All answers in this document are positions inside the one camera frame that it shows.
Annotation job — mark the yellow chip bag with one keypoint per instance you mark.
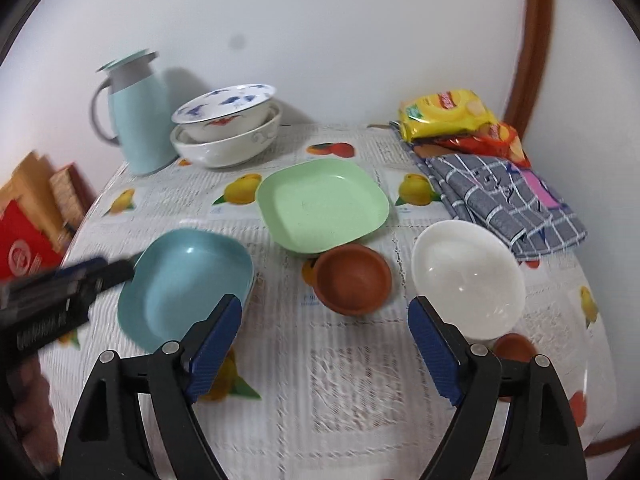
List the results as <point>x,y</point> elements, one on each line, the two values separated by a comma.
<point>445,110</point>

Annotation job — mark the brown wooden door frame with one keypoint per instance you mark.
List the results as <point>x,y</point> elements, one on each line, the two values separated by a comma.
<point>537,35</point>

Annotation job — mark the plain white bowl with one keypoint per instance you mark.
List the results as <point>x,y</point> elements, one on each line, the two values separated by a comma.
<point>465,270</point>

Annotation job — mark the light green plate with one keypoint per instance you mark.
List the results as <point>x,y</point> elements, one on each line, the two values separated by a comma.
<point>320,205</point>

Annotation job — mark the large brown bowl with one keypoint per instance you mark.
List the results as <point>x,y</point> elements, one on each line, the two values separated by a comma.
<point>350,280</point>

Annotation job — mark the light blue plate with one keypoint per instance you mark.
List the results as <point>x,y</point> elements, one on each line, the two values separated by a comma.
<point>185,280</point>

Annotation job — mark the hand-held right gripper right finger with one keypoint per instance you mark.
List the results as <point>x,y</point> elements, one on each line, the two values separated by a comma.
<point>435,355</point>

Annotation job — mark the tan cardboard box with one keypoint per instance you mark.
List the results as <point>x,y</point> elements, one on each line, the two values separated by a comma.
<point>32,180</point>

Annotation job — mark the blue and red printed bowl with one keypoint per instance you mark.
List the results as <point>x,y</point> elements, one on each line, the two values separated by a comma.
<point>235,120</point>

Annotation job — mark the light blue thermos jug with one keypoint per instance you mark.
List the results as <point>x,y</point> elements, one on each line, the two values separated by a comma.
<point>140,125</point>

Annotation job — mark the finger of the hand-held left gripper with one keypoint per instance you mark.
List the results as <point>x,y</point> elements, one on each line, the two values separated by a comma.
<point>110,272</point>

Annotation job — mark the red chip bag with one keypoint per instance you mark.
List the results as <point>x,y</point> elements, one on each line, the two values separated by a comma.
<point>500,142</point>

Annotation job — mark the woven brown box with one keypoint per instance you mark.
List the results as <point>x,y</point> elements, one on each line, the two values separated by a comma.
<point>72,195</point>

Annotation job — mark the white bowl with grey pattern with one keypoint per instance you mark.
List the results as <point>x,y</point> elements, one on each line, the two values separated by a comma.
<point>225,154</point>

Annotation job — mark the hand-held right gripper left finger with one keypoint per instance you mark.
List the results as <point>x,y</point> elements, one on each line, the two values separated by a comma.
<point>215,355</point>

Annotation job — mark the small brown bowl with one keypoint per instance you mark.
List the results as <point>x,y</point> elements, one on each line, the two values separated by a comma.
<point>515,347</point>

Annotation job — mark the grey checked folded cloth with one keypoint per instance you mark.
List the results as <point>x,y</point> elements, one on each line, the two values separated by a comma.
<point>500,195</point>

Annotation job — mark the fruit-printed lace tablecloth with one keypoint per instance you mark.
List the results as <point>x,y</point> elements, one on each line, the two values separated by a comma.
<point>350,385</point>

